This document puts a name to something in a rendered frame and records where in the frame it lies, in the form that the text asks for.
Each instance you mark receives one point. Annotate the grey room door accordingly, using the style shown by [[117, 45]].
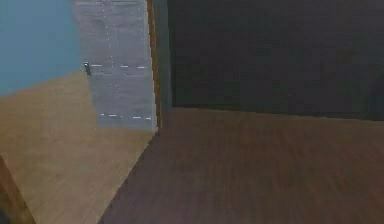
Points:
[[120, 66]]

